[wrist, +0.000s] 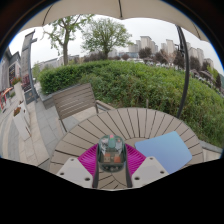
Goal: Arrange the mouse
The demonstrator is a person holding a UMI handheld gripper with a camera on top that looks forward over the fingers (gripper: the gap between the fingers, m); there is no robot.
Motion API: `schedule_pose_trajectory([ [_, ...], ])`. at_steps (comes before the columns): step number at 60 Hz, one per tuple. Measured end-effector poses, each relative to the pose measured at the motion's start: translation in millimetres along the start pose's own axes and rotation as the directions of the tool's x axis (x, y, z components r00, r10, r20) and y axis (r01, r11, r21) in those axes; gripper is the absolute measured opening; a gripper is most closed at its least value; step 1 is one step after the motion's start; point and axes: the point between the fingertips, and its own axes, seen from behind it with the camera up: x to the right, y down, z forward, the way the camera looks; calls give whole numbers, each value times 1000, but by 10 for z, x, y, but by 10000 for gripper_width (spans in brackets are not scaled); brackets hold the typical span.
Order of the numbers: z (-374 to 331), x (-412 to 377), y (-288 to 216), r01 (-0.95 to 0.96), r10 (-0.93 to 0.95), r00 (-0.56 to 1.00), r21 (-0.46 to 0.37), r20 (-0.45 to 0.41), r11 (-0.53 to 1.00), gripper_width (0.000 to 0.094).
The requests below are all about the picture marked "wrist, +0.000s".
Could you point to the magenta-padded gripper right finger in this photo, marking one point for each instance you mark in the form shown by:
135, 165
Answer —
136, 159

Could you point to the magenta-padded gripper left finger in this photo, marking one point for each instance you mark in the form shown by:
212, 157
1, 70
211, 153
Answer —
87, 160

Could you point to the transparent green computer mouse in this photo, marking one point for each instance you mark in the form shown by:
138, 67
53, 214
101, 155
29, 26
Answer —
111, 151

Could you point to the blue rectangular mouse pad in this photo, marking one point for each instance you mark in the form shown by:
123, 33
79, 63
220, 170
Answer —
166, 150

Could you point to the grey slatted outdoor chair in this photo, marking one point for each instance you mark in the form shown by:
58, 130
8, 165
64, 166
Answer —
75, 101

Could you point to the white planter box with flowers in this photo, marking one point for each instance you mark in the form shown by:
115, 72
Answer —
20, 125

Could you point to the green trimmed hedge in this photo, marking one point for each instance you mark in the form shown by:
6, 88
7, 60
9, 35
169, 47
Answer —
140, 83

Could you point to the dark curved umbrella pole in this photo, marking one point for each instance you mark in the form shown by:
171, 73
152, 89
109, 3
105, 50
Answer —
186, 73

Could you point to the tall grey sign pillar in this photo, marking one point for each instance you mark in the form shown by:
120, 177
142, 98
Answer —
27, 63

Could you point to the distant apartment buildings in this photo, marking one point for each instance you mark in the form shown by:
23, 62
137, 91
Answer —
166, 48

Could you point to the thin-crowned tree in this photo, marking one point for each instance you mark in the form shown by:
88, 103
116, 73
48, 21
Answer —
65, 43

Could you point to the round-crowned leafy tree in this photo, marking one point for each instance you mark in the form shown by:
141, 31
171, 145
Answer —
106, 35

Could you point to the beige patio umbrella canopy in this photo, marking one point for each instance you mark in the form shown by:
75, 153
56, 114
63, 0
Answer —
113, 8

